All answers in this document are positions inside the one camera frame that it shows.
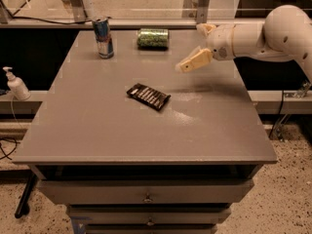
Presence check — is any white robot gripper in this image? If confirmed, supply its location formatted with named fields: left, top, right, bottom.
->
left=175, top=23, right=235, bottom=73

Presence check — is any green soda can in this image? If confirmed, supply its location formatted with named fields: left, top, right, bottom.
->
left=136, top=28, right=169, bottom=48

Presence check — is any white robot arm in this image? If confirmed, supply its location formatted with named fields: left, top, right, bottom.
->
left=175, top=5, right=312, bottom=82

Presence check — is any blue silver energy drink can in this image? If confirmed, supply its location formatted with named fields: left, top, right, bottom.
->
left=92, top=18, right=114, bottom=59

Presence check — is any black snack bar packet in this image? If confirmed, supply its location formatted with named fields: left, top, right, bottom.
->
left=127, top=83, right=171, bottom=111

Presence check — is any grey drawer cabinet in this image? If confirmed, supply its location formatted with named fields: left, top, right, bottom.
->
left=15, top=30, right=276, bottom=234

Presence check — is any white pump dispenser bottle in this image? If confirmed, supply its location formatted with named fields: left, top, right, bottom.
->
left=3, top=66, right=31, bottom=100

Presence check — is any top grey drawer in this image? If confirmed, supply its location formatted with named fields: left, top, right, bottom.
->
left=38, top=179, right=254, bottom=205

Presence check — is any grey drawer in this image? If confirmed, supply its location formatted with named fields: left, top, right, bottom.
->
left=67, top=205, right=231, bottom=225
left=38, top=179, right=254, bottom=205

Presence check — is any middle grey drawer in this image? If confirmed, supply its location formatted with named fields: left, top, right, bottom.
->
left=67, top=205, right=231, bottom=225

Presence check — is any black metal table leg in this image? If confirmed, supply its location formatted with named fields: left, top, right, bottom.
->
left=15, top=174, right=37, bottom=219

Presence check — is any metal bracket on floor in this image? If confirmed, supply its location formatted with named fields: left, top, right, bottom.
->
left=269, top=80, right=311, bottom=142

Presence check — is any black floor cable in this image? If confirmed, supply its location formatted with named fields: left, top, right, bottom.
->
left=0, top=136, right=19, bottom=162

